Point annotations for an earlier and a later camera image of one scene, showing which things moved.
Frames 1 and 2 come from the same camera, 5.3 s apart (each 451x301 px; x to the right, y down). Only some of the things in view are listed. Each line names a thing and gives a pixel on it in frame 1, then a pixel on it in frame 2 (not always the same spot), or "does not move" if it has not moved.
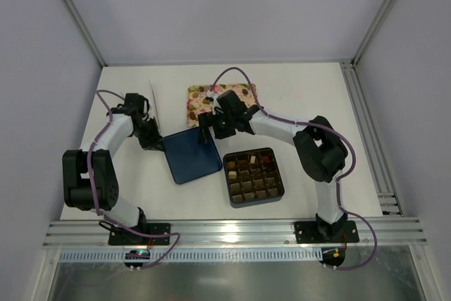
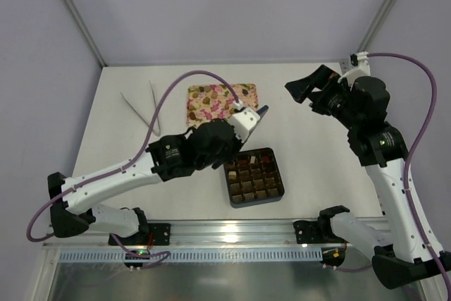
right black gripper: (205, 120) -> (320, 93)
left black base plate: (119, 236) does not move
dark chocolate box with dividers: (252, 177) does not move
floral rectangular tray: (197, 103) does not move
